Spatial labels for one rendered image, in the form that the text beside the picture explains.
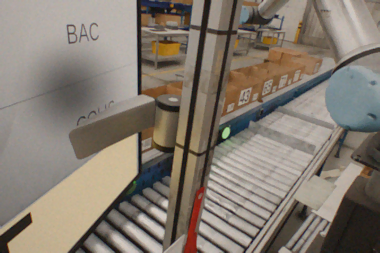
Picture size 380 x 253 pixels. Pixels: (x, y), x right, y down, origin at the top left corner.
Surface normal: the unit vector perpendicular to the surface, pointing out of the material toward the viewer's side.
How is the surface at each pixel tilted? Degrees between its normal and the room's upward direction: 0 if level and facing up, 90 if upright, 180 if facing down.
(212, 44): 90
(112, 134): 90
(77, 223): 86
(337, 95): 97
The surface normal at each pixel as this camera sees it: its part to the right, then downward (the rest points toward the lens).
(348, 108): -0.96, 0.11
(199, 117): -0.60, 0.26
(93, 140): 0.85, 0.32
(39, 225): 0.95, 0.18
